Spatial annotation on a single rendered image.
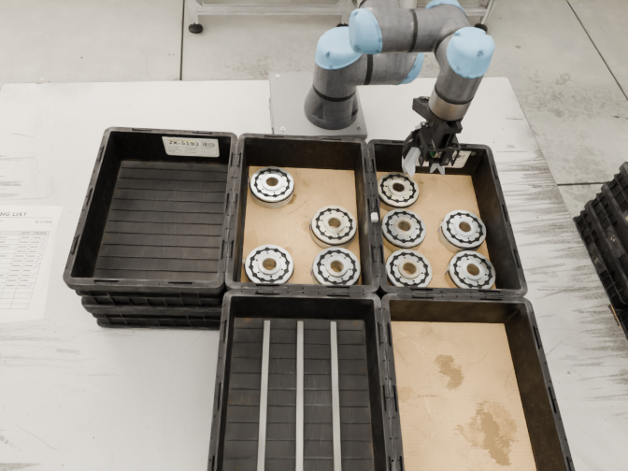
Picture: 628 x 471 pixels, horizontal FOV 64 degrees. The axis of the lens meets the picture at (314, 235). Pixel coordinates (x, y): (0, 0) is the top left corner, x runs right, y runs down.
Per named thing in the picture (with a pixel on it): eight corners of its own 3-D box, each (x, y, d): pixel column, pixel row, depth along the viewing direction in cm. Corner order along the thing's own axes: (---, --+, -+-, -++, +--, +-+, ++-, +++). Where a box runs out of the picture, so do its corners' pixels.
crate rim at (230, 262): (238, 139, 118) (238, 132, 116) (364, 145, 120) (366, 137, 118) (224, 293, 97) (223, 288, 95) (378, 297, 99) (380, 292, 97)
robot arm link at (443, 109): (429, 77, 94) (470, 76, 95) (422, 95, 98) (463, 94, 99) (439, 106, 90) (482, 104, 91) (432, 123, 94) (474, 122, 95)
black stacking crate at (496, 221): (360, 171, 128) (367, 140, 119) (472, 176, 131) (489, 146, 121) (370, 316, 107) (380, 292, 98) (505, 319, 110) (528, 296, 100)
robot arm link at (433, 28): (407, -8, 92) (423, 31, 86) (465, -8, 93) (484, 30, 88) (398, 30, 98) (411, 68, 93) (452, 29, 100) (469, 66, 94)
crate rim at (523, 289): (364, 145, 120) (366, 137, 118) (487, 150, 123) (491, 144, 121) (378, 297, 99) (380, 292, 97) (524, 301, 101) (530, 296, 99)
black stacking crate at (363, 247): (241, 165, 126) (239, 134, 117) (358, 171, 128) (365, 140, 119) (228, 312, 105) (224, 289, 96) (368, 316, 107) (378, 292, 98)
